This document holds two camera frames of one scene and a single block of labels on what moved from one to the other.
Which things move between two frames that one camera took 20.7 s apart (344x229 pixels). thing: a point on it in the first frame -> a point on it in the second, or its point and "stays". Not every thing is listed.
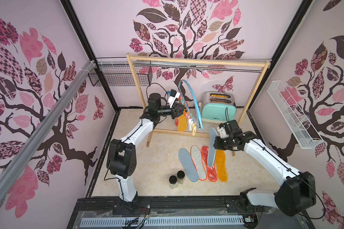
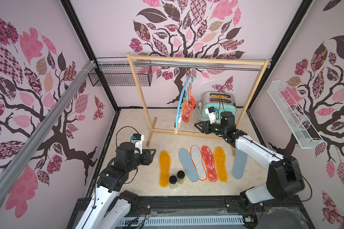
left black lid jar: x=173 y=182 stays
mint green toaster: x=218 y=107 stays
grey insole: x=212 y=133 -> x=239 y=164
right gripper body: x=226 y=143 -> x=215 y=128
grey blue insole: x=186 y=160 stays
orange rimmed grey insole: x=196 y=155 stays
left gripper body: x=173 y=114 -> x=145 y=158
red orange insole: x=212 y=169 stays
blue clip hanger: x=192 y=89 -> x=185 y=94
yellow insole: x=220 y=161 stays
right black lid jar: x=180 y=176 stays
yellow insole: x=182 y=123 -> x=164 y=159
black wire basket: x=119 y=74 stays
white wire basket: x=306 y=134 stays
